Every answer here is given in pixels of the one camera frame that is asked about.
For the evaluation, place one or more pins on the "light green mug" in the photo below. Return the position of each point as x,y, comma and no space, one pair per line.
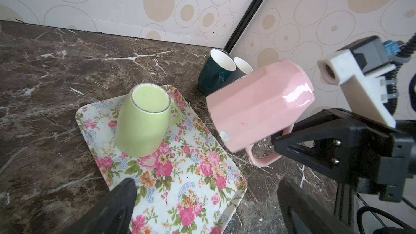
144,118

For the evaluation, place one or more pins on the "dark teal mug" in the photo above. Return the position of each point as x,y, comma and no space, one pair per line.
216,70

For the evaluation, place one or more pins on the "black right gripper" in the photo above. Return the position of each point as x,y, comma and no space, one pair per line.
350,149

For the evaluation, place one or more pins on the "grey mug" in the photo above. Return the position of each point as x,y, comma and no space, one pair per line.
242,69

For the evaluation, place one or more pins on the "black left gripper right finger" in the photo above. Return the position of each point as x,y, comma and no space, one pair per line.
302,214

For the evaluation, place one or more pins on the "floral rectangular tray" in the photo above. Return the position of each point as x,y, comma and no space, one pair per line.
189,186

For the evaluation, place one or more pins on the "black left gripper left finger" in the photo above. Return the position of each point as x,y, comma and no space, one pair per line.
111,215

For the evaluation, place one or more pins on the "right black frame post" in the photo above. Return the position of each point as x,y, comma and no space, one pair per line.
242,25

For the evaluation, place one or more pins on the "pink mug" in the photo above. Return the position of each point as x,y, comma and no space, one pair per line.
260,104

